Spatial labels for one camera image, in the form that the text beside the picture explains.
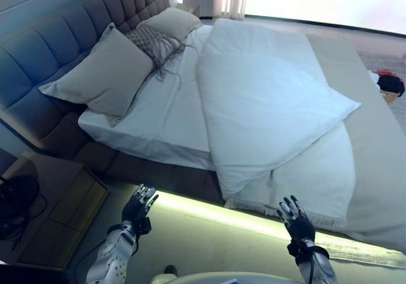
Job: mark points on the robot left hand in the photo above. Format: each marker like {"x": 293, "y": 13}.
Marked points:
{"x": 134, "y": 208}

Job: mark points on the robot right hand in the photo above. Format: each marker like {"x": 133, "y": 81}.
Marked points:
{"x": 299, "y": 225}

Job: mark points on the white duvet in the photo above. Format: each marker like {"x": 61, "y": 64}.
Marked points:
{"x": 263, "y": 90}

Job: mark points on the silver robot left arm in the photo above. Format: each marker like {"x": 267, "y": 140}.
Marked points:
{"x": 112, "y": 258}

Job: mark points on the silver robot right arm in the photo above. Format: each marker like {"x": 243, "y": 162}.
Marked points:
{"x": 318, "y": 265}

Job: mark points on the white fitted bed sheet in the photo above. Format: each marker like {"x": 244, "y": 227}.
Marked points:
{"x": 158, "y": 116}

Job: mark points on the pale fringed floor rug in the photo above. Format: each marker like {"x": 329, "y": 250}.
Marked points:
{"x": 364, "y": 252}

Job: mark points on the silver robot torso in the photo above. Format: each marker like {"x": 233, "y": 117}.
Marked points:
{"x": 206, "y": 279}

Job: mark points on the black lamp base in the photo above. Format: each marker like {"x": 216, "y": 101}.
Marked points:
{"x": 19, "y": 192}

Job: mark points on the beige bedspread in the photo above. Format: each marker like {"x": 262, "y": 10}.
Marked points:
{"x": 364, "y": 122}

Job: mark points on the large beige pillow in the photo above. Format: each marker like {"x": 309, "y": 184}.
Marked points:
{"x": 104, "y": 74}

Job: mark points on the cardboard box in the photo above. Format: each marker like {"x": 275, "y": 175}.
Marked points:
{"x": 391, "y": 98}

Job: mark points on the woven fringed grey cushion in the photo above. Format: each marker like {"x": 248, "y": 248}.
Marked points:
{"x": 149, "y": 40}

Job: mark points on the black garment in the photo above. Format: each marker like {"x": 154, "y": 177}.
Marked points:
{"x": 393, "y": 84}

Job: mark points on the red garment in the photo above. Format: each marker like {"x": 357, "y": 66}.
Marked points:
{"x": 384, "y": 72}

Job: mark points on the small wooden nightstand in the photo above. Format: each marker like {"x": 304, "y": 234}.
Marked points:
{"x": 190, "y": 9}

